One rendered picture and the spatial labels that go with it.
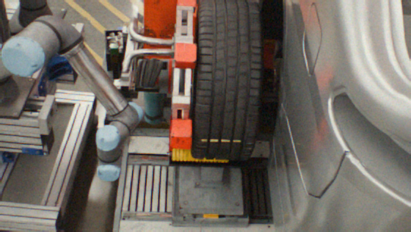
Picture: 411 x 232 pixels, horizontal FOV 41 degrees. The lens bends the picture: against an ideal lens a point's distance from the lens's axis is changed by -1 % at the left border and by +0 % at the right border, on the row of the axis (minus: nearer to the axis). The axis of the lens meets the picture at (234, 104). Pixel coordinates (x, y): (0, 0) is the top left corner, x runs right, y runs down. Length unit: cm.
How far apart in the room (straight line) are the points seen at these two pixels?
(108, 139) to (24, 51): 38
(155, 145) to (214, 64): 117
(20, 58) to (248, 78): 76
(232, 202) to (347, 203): 133
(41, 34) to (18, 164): 121
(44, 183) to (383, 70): 191
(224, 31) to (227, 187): 94
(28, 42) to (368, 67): 98
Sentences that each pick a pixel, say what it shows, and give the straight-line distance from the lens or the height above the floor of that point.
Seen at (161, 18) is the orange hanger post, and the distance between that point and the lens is 266.
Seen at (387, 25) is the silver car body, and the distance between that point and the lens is 127.
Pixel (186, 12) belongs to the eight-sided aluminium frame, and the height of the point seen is 111.
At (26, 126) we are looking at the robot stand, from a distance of 229.
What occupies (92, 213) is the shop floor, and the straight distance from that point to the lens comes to 286.
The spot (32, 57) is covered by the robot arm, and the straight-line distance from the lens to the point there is 170.
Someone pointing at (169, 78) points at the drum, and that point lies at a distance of 219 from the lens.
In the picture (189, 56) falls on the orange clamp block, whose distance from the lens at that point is 191.
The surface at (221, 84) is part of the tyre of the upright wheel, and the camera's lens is 194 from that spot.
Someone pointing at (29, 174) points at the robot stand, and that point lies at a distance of 279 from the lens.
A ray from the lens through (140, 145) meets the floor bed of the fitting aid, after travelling 303.
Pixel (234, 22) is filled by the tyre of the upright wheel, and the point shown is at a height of 117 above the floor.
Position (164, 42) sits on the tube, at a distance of 217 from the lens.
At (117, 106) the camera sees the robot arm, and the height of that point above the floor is 103.
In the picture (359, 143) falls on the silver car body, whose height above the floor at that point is 144.
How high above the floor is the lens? 234
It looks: 44 degrees down
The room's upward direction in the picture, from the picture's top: 9 degrees clockwise
